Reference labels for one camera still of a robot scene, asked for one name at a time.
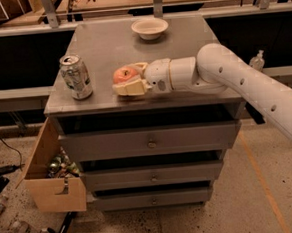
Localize grey drawer cabinet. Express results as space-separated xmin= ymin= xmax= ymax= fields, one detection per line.
xmin=44 ymin=16 xmax=244 ymax=212

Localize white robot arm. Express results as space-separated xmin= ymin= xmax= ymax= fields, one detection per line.
xmin=112 ymin=43 xmax=292 ymax=140

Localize metal railing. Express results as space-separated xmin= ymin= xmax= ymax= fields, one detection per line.
xmin=0 ymin=0 xmax=292 ymax=32

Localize red apple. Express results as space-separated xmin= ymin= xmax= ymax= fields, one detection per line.
xmin=113 ymin=66 xmax=138 ymax=84

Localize silver green 7up can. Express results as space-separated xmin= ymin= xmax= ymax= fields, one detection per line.
xmin=59 ymin=54 xmax=93 ymax=100

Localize snack items in box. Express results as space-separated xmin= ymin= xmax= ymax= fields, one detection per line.
xmin=47 ymin=148 xmax=80 ymax=178

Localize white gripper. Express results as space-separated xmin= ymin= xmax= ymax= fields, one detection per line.
xmin=113 ymin=58 xmax=171 ymax=96

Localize wooden side box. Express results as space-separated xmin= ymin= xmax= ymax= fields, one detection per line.
xmin=18 ymin=118 xmax=87 ymax=213

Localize clear sanitizer bottle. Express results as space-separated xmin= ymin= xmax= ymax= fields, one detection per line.
xmin=249 ymin=50 xmax=265 ymax=71

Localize black cable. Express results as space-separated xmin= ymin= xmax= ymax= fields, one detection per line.
xmin=0 ymin=126 xmax=25 ymax=173

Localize white bowl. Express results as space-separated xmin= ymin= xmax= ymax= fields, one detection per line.
xmin=131 ymin=18 xmax=169 ymax=40

